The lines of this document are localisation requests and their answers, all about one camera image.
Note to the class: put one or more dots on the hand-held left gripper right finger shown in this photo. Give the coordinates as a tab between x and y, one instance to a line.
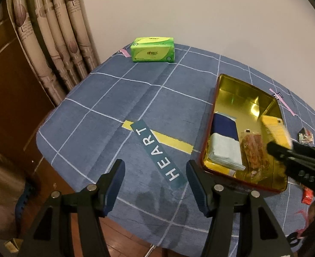
198	190

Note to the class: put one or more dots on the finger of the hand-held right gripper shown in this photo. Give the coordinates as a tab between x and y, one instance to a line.
283	155
312	152

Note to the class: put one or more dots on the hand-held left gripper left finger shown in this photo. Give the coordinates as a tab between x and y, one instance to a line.
112	190

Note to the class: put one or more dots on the dark snack bar red label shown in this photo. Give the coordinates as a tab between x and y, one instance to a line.
305	138

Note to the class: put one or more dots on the yellow snack packet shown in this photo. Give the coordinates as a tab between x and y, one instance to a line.
276	128

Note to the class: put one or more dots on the clear packet of orange snacks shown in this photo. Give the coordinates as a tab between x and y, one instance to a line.
253	150

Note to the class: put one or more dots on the dark blue snack packet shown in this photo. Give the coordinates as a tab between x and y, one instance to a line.
225	127

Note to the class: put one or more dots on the dark red tin box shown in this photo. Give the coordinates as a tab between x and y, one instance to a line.
240	96

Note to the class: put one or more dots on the red snack packet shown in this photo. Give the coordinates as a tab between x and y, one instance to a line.
308	196

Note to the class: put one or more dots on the pale blue snack packet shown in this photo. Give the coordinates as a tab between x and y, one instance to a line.
224	150

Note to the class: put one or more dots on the blue plastic object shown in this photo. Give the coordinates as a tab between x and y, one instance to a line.
22	200

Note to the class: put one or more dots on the blue checked tablecloth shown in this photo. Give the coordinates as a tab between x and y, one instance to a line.
106	91

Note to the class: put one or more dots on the brown cloth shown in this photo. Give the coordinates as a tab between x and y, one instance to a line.
2	192

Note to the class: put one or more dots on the small cardboard box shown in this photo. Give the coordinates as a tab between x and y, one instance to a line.
12	245

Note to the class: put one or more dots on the green tissue pack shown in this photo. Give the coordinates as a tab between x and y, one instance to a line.
152	50

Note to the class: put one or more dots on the brown wooden cabinet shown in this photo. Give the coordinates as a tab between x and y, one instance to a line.
7	85

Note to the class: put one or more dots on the beige printed curtain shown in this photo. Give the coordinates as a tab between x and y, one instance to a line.
47	32

